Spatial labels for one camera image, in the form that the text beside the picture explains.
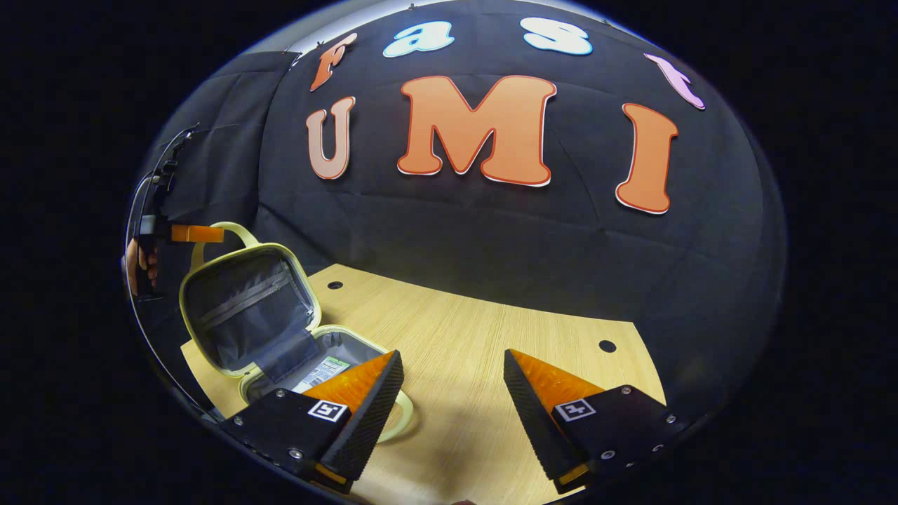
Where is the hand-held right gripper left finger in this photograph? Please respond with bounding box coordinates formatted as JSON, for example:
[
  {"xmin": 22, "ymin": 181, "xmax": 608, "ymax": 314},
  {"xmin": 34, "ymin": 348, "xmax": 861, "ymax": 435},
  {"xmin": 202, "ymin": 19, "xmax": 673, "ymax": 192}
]
[{"xmin": 220, "ymin": 349, "xmax": 406, "ymax": 493}]

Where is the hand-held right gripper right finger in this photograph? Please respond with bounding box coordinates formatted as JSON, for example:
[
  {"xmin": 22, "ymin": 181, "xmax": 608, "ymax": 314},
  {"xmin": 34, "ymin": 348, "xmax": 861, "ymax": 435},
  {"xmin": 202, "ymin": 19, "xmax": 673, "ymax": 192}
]
[{"xmin": 502, "ymin": 348, "xmax": 690, "ymax": 494}]

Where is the green and white tube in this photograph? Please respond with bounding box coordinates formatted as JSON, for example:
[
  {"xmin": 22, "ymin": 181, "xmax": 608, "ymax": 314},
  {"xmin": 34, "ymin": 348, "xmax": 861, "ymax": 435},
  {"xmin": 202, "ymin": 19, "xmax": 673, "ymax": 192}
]
[{"xmin": 290, "ymin": 356, "xmax": 351, "ymax": 394}]

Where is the pale yellow suitcase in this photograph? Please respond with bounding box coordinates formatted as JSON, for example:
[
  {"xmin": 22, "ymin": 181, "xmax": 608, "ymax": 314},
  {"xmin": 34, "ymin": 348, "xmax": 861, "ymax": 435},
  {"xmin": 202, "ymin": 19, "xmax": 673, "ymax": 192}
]
[{"xmin": 178, "ymin": 221, "xmax": 416, "ymax": 445}]

